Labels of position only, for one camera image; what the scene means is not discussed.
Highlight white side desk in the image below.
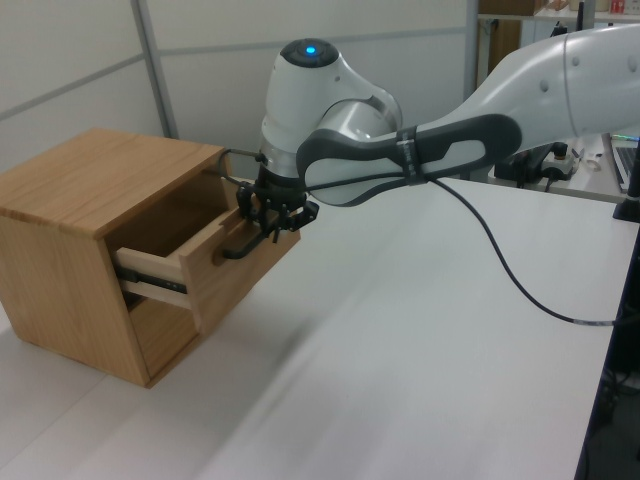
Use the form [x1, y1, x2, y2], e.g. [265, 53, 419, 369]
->
[487, 162, 632, 205]

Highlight black velcro cable strap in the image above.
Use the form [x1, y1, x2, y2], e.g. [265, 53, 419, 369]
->
[394, 126, 427, 189]

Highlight wooden drawer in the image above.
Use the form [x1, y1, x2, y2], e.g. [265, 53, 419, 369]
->
[113, 204, 302, 335]

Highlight grey partition post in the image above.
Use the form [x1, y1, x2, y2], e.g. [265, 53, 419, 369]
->
[131, 0, 179, 140]

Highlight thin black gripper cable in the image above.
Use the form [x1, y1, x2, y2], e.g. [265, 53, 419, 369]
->
[217, 148, 265, 189]

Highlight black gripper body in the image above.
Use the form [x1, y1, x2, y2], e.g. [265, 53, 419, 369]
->
[253, 169, 307, 206]

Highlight grey emergency stop button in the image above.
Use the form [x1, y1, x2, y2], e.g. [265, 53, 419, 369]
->
[542, 143, 577, 182]

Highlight black electronics box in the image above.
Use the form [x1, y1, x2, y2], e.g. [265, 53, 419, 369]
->
[493, 149, 551, 189]

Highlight silver laptop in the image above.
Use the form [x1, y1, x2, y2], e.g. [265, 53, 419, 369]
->
[602, 132, 640, 194]

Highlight light wooden cabinet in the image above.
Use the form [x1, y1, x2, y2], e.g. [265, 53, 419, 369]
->
[0, 127, 232, 389]

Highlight black metal drawer handle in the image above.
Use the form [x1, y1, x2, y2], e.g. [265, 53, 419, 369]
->
[221, 219, 281, 261]

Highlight light wooden cupboard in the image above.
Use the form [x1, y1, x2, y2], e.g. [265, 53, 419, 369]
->
[487, 20, 522, 84]

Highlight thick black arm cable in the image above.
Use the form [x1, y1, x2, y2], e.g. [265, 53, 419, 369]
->
[299, 169, 624, 329]

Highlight grey metal desk post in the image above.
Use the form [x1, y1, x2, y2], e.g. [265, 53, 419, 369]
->
[463, 0, 492, 101]

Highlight small cardboard box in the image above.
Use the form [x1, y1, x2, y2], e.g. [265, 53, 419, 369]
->
[478, 0, 535, 16]

